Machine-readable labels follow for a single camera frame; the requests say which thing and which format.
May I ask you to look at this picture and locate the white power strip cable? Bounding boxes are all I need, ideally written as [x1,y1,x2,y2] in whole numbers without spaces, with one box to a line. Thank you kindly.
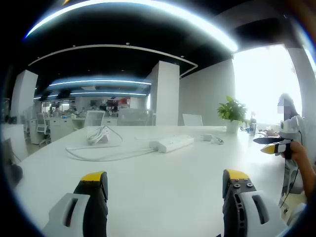
[65,145,161,162]

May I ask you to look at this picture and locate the wide grey mesh office chair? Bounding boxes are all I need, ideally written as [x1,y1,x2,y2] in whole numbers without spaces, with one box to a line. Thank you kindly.
[117,108,150,127]

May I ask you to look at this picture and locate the green potted plant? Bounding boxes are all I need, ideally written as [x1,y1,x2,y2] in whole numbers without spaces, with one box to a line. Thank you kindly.
[217,95,248,134]

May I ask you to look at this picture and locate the white desk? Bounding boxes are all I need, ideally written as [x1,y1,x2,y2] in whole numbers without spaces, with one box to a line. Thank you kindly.
[9,124,292,237]

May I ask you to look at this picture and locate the white power strip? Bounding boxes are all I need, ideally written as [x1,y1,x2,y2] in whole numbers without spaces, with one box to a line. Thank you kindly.
[149,134,195,153]

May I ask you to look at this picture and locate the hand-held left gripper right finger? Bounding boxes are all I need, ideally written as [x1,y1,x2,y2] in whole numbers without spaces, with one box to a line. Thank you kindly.
[222,169,288,237]

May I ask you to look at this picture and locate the white mesh office chair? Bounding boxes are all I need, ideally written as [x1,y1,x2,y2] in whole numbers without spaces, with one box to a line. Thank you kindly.
[83,110,106,128]

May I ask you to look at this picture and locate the coiled white cable bundle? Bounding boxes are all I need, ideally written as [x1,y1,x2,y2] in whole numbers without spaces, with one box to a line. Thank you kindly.
[86,125,123,145]

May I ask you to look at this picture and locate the white solid-back office chair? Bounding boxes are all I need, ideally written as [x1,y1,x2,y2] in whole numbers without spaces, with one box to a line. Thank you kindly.
[182,114,204,127]

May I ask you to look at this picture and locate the person's right hand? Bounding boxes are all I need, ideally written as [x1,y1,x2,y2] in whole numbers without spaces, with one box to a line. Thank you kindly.
[286,142,310,165]

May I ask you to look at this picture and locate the long ceiling light strip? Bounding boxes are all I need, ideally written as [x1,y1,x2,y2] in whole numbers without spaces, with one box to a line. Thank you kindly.
[24,0,239,53]

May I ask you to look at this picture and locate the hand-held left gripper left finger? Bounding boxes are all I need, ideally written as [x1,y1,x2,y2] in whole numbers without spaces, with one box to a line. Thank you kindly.
[41,171,109,237]

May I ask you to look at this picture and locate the white armrest office chair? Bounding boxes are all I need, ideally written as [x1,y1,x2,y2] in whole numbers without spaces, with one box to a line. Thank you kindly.
[35,113,52,147]

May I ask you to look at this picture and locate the black thin cable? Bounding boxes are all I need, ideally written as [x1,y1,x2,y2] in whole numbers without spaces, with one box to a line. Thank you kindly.
[280,167,300,208]

